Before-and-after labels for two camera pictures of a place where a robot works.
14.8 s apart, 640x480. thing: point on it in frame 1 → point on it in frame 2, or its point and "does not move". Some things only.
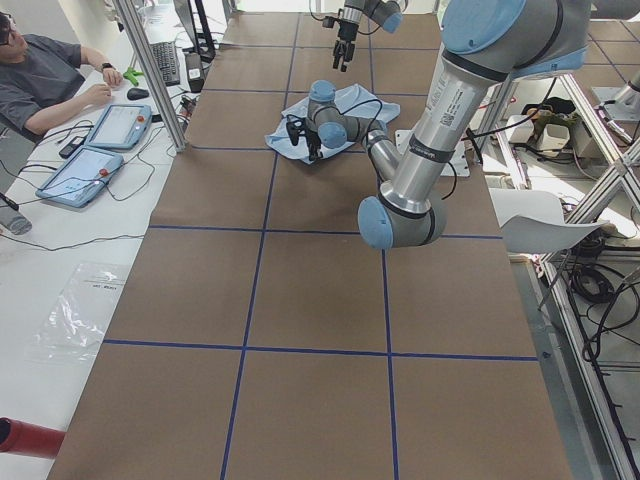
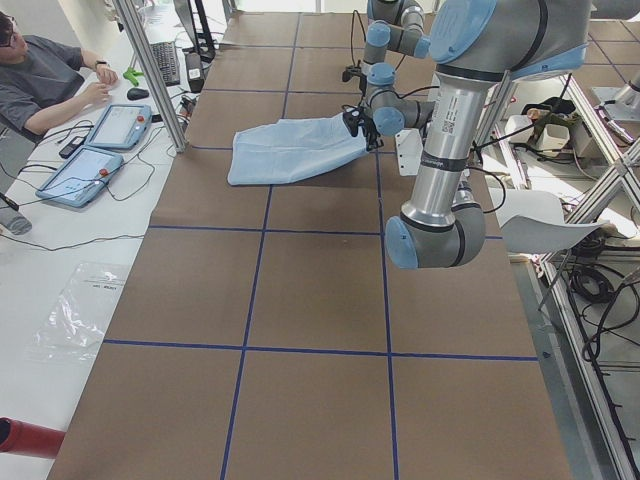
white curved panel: [534, 222] does not move
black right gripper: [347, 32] → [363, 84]
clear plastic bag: [75, 322] does not move
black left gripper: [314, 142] → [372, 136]
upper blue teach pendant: [120, 126] does not move
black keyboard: [166, 57] does not move
